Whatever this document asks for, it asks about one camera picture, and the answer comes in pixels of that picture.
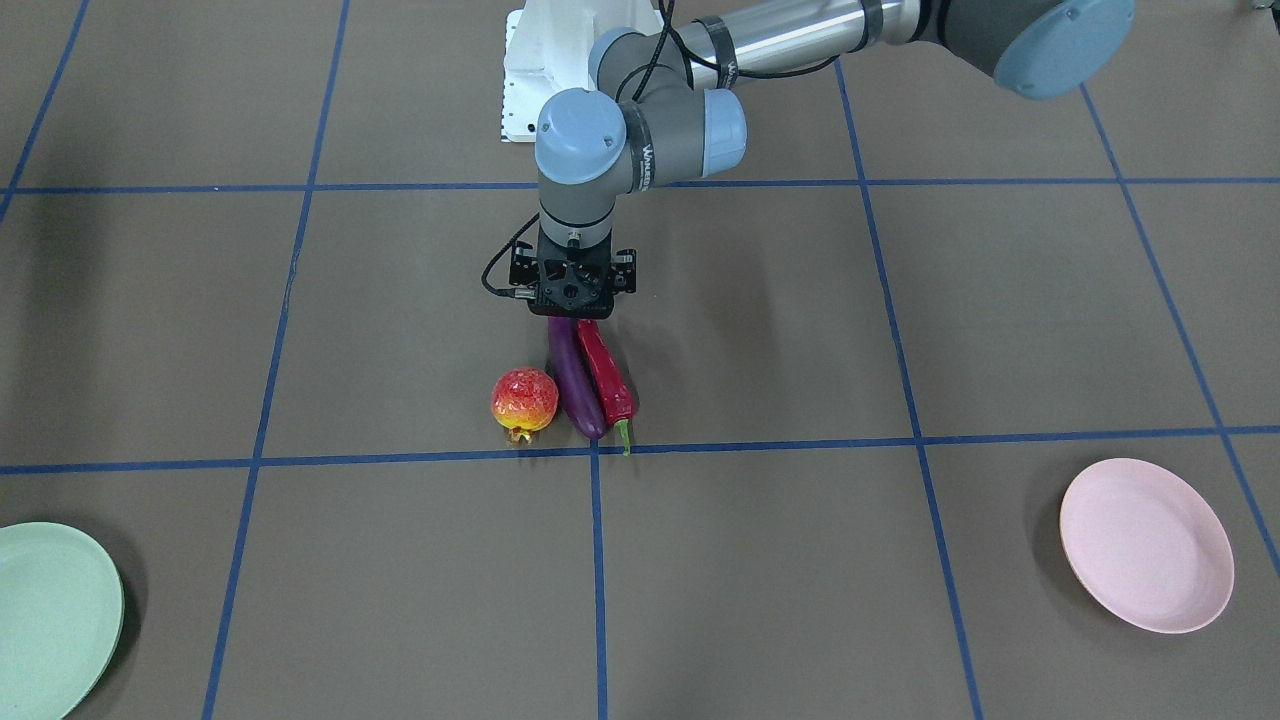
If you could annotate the red yellow pomegranate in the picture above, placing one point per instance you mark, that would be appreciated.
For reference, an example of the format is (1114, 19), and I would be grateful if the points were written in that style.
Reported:
(524, 401)

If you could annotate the red chili pepper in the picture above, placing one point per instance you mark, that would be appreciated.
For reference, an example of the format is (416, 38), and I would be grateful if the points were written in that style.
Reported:
(615, 396)

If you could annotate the purple eggplant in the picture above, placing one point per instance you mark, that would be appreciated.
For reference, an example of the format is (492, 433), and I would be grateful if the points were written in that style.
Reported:
(577, 394)

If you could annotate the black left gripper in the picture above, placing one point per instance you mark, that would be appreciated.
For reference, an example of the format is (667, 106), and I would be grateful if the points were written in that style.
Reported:
(523, 269)

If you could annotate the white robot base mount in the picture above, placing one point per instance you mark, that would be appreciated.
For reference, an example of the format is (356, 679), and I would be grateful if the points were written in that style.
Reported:
(548, 44)

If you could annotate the pink plate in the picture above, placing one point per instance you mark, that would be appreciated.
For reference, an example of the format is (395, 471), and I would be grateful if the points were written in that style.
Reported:
(1146, 546)

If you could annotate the green plate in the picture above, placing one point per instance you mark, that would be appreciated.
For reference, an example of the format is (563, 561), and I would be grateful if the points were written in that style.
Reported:
(62, 611)

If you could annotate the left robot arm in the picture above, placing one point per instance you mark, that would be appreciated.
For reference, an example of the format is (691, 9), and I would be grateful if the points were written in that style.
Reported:
(615, 98)

